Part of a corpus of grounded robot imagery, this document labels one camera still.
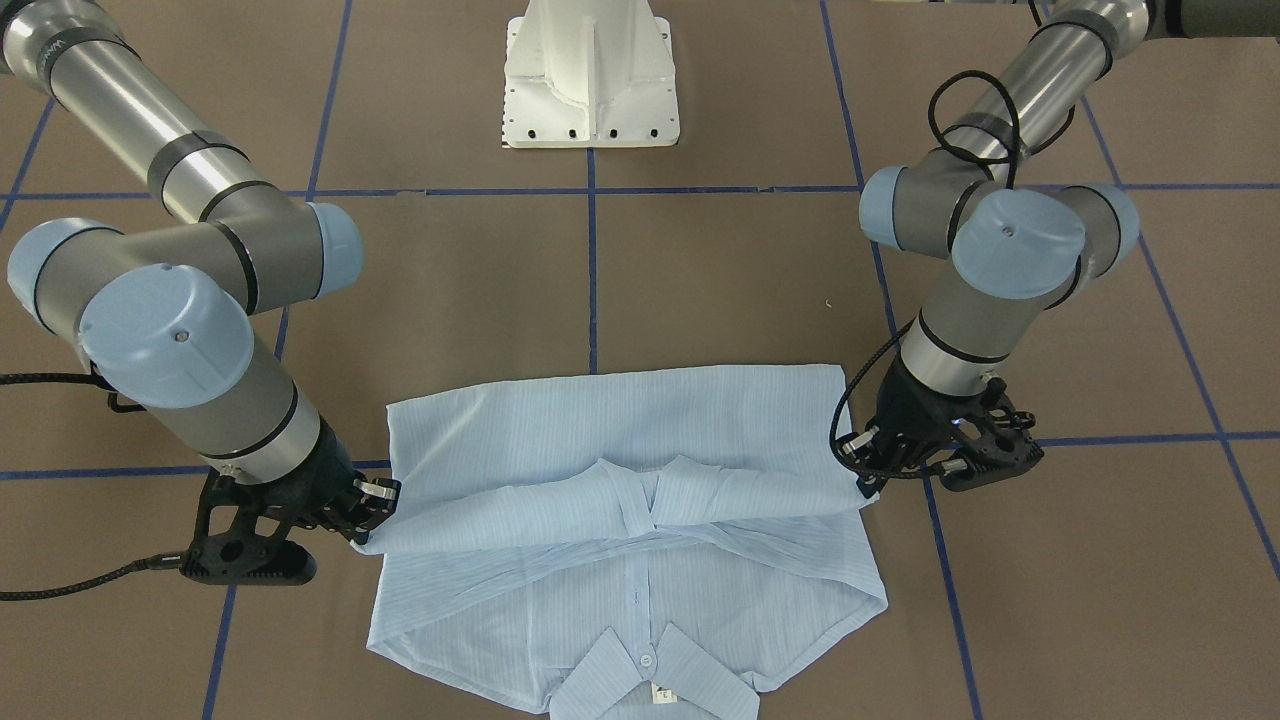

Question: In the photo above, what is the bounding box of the white pedestal column with base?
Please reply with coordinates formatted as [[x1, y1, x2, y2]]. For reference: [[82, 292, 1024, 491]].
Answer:
[[500, 1, 681, 149]]

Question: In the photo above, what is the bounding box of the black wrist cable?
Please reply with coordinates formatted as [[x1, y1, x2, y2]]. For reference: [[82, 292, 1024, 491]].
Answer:
[[828, 70, 1023, 480], [0, 372, 191, 603]]

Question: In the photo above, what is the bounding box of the light blue button-up shirt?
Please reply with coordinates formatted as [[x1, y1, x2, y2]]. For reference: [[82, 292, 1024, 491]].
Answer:
[[364, 365, 888, 719]]

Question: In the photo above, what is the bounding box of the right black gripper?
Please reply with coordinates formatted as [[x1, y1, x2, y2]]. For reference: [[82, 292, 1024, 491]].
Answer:
[[200, 420, 402, 546]]

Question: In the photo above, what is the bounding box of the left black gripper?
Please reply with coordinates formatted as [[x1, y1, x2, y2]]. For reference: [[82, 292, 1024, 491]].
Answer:
[[838, 357, 1044, 498]]

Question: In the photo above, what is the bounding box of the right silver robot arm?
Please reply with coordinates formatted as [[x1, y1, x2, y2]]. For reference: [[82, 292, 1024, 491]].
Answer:
[[3, 1, 398, 544]]

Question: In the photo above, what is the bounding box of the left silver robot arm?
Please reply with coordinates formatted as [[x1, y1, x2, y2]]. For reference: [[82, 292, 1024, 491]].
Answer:
[[829, 1, 1277, 498]]

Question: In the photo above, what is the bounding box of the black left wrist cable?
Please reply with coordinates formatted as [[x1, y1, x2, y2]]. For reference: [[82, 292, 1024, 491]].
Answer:
[[828, 70, 1023, 480]]

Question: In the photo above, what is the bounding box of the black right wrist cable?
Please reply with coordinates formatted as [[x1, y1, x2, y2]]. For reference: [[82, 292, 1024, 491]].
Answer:
[[0, 372, 191, 603]]

